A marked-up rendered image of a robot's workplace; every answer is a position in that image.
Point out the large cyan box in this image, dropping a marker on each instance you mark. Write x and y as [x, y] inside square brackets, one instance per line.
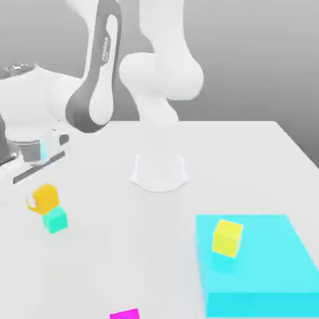
[269, 281]

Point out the small green cube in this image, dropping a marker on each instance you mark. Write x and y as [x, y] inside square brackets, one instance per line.
[55, 221]

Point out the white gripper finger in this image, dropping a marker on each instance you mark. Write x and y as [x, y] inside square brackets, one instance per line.
[31, 199]

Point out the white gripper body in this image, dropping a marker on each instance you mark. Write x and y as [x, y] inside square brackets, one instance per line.
[37, 169]

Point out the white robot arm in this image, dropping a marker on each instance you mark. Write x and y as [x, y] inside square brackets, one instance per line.
[159, 74]

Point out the small yellow cube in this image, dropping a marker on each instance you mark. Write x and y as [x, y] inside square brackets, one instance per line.
[226, 239]

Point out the small orange cube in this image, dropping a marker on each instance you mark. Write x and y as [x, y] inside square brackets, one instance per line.
[46, 198]

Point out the small magenta cube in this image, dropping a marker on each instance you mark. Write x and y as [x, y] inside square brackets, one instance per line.
[124, 314]

